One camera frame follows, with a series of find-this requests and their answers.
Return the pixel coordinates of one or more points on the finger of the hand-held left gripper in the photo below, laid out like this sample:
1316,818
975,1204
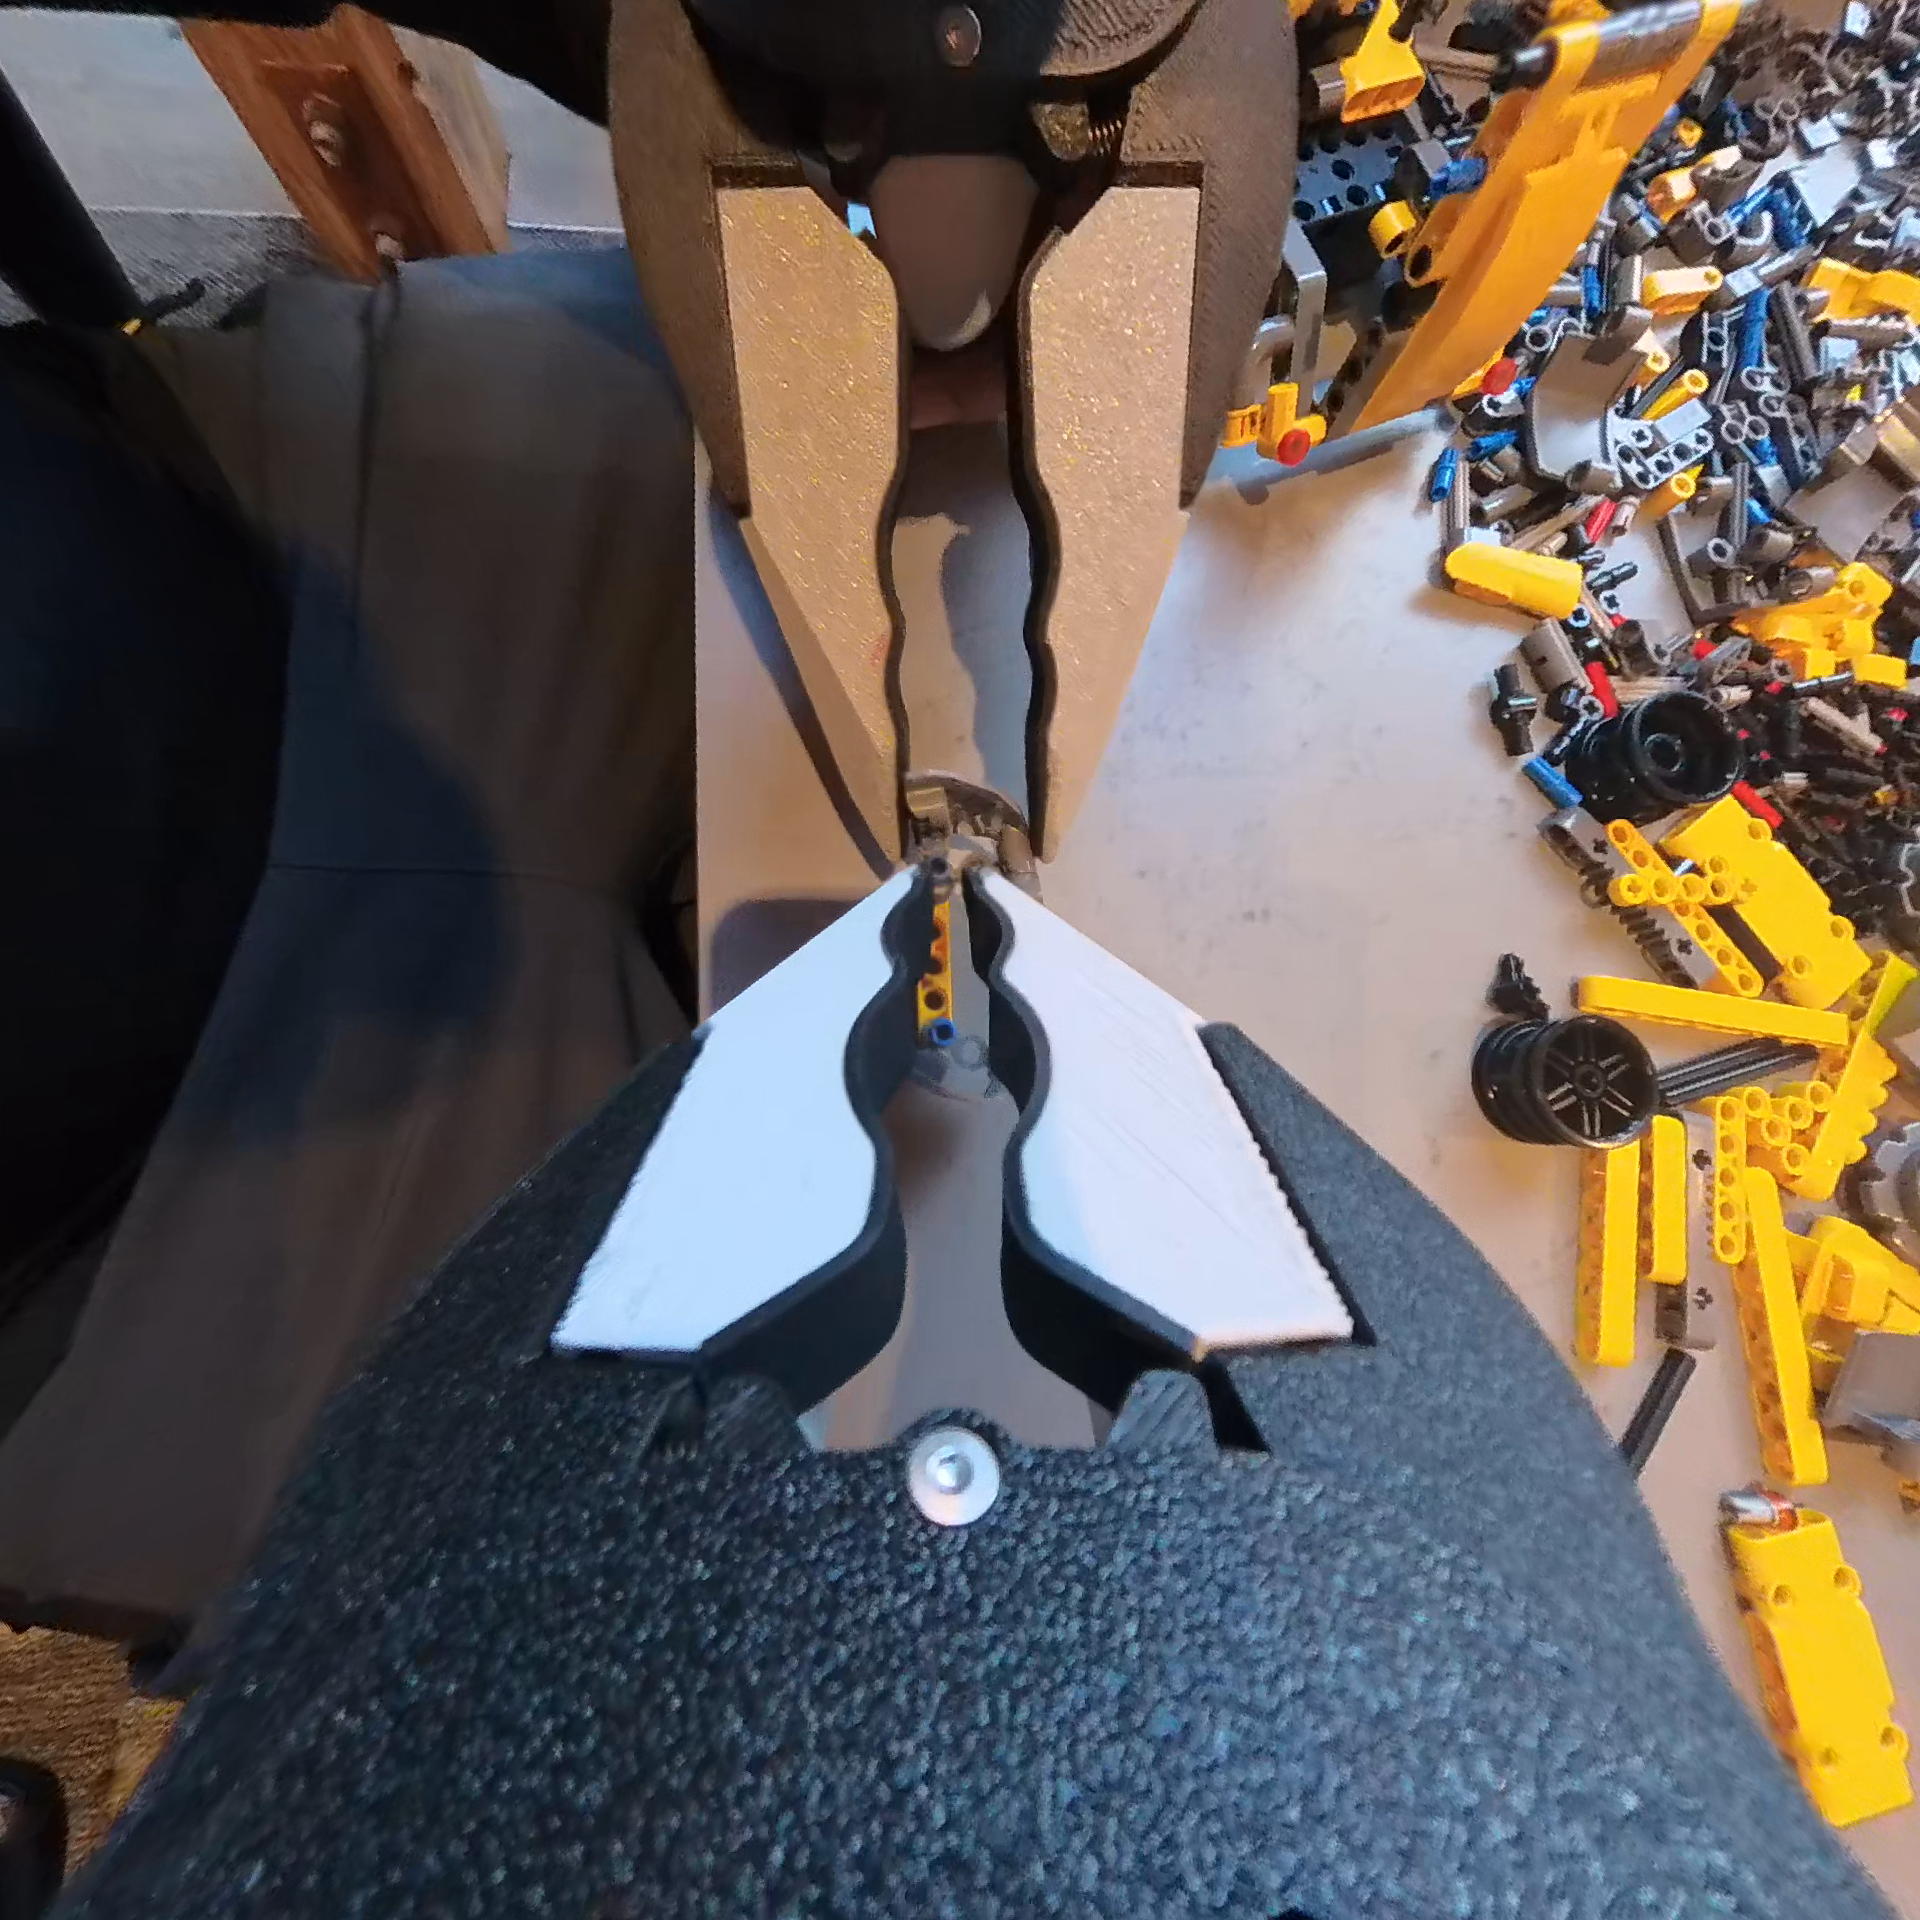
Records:
811,376
1118,376

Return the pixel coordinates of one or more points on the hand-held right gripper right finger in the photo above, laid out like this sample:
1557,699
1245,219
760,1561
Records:
1172,1185

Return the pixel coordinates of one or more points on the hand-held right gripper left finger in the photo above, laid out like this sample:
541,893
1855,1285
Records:
736,1200

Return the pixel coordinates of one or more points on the small grey toy connector piece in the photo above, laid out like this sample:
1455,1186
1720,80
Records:
960,1068

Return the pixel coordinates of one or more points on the short yellow toy beam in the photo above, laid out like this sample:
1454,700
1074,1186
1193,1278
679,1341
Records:
942,958

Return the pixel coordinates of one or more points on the grey toy plate with blue pins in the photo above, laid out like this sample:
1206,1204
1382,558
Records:
960,801

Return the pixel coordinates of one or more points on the grey desk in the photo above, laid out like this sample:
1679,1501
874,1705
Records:
1322,899

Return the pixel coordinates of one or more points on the person's left hand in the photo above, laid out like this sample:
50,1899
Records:
960,399

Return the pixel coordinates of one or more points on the yellow toy vehicle model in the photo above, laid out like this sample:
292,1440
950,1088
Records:
1546,179

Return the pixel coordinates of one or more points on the small black toy connector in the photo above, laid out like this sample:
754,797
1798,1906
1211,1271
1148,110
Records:
1517,986

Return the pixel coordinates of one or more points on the black spoked toy wheel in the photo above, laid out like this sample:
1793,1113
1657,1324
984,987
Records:
1566,1080

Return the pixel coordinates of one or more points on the yellow curved toy panel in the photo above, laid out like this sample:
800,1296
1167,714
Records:
1515,573

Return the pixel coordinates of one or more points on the pile of small toy parts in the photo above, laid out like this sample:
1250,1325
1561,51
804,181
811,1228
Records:
1725,376

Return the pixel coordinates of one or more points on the black toy axle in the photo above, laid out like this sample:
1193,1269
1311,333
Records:
1657,1409

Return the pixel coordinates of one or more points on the black toy wheel rim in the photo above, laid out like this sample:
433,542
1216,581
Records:
1665,757

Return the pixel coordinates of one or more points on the grey toy wheel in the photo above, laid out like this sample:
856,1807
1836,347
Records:
1892,1170

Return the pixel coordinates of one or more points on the grey toy panel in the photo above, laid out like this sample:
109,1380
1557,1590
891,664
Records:
1875,1395

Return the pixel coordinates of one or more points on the black metal pole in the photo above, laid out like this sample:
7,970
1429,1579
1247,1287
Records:
60,194

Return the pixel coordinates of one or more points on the long yellow holed toy block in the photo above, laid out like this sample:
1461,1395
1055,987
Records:
1808,1665

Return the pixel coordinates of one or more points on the black chair base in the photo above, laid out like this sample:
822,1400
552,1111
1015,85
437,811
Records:
24,1831

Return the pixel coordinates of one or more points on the wooden post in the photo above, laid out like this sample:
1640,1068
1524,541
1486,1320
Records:
345,135

